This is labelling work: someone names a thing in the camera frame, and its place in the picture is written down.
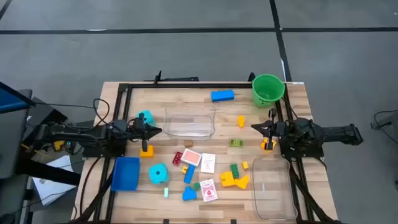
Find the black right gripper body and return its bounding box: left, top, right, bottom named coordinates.
left=266, top=109, right=285, bottom=151

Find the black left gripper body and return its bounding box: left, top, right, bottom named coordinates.
left=127, top=112, right=149, bottom=152

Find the teal foam die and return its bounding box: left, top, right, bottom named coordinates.
left=148, top=163, right=170, bottom=185
left=135, top=109, right=157, bottom=128

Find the card deck with orange face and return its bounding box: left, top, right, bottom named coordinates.
left=180, top=148, right=203, bottom=167

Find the large blue toy brick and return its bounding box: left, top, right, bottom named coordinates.
left=211, top=89, right=235, bottom=103

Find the long blue brick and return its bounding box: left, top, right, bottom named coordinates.
left=183, top=164, right=197, bottom=185

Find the blue rounded toy block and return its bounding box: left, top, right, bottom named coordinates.
left=182, top=185, right=198, bottom=202

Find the green monster-face bucket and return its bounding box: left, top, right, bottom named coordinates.
left=251, top=73, right=286, bottom=108

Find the clear plastic bin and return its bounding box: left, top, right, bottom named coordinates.
left=251, top=155, right=299, bottom=221
left=163, top=107, right=216, bottom=141

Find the blue plastic tray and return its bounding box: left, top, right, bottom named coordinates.
left=111, top=156, right=141, bottom=192

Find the yellow wedge block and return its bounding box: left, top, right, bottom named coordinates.
left=234, top=174, right=251, bottom=190

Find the large yellow notched block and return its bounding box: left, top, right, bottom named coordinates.
left=220, top=170, right=236, bottom=188

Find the card deck with red print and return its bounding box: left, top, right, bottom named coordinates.
left=199, top=179, right=219, bottom=203

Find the black side cart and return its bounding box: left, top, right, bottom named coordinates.
left=0, top=88, right=82, bottom=224

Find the white paper sheet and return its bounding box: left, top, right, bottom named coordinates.
left=32, top=154, right=77, bottom=206

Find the grey equipment stand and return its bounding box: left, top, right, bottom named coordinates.
left=369, top=109, right=398, bottom=147

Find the monitor with blue screen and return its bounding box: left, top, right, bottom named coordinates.
left=0, top=81, right=37, bottom=114

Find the black camera cable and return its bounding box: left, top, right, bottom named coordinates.
left=92, top=98, right=111, bottom=126

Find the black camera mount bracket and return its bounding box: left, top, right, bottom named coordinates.
left=144, top=70, right=200, bottom=83

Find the yellow cable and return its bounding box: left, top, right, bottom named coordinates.
left=21, top=142, right=47, bottom=156

